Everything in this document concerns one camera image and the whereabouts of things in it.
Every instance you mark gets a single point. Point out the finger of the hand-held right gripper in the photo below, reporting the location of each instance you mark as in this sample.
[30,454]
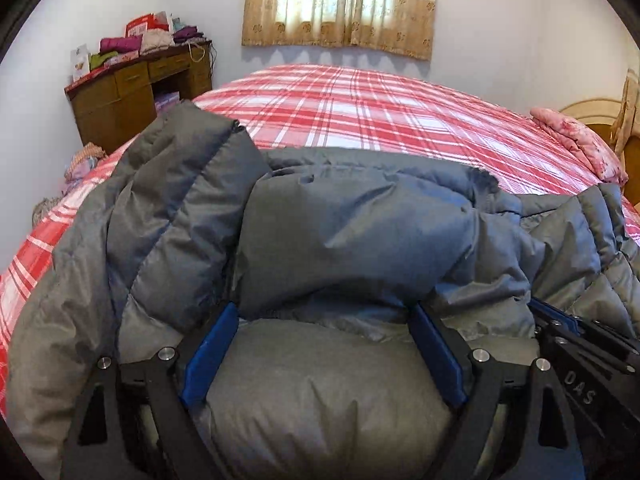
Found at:
[555,316]

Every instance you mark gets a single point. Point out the red and white box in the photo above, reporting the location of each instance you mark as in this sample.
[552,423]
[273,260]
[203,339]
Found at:
[142,25]

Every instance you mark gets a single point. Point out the beige patterned curtain by headboard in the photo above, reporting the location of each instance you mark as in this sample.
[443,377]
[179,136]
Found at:
[627,115]

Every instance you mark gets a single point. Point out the bed with red plaid sheet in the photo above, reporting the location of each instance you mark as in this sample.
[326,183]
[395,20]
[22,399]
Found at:
[350,105]

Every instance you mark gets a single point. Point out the folded purple clothes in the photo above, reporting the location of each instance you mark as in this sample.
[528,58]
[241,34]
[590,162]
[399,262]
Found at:
[187,34]

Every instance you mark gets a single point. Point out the folded pale pink clothes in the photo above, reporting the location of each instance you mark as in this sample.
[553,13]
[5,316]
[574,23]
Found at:
[156,41]

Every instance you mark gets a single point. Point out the folded magenta clothes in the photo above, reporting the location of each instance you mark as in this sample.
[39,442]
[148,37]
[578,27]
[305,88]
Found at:
[119,44]

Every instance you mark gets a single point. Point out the cream and wooden headboard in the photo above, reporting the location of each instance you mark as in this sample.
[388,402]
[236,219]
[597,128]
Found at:
[592,120]

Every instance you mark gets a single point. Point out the purple box under desk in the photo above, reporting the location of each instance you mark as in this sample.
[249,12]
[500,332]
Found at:
[166,104]

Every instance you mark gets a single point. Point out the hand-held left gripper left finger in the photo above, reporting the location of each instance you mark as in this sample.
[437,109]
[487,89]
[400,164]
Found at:
[210,355]

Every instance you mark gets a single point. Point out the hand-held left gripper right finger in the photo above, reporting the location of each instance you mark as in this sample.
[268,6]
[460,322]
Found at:
[440,355]

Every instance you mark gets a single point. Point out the folded pink floral blanket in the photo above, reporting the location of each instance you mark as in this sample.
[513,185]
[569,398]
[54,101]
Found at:
[582,142]

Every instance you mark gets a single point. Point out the beige patterned window curtain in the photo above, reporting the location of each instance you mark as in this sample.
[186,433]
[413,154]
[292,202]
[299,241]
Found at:
[340,15]

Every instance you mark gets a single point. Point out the grey patterned cloth bundle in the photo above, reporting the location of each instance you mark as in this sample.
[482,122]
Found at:
[47,210]

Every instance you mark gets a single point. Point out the brown wooden desk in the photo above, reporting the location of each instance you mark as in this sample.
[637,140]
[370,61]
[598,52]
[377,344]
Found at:
[115,105]

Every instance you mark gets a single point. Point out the folded green clothes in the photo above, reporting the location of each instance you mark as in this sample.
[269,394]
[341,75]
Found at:
[104,61]

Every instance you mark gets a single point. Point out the white printed card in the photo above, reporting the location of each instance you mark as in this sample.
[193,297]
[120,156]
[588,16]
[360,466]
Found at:
[80,64]

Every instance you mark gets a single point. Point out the grey puffer jacket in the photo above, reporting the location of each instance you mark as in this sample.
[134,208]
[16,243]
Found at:
[350,235]

